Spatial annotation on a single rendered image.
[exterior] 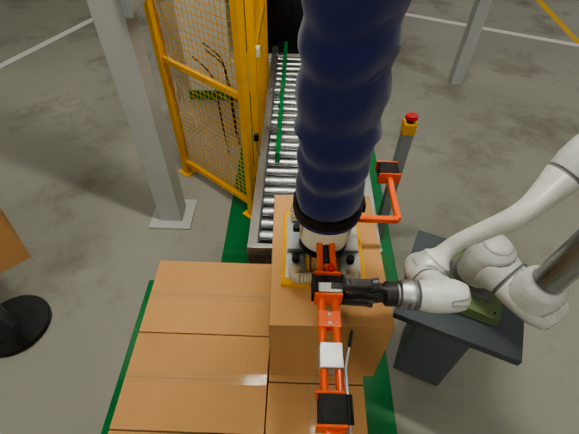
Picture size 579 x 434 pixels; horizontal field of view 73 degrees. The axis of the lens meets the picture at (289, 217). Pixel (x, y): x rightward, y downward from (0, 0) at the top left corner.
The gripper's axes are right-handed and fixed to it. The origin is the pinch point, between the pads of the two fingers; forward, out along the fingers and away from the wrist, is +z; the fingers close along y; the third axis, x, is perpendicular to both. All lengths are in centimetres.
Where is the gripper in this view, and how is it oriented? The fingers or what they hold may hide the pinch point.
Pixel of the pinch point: (329, 291)
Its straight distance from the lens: 120.6
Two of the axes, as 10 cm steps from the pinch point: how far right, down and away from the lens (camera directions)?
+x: 0.3, -7.4, 6.7
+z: -10.0, -0.4, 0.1
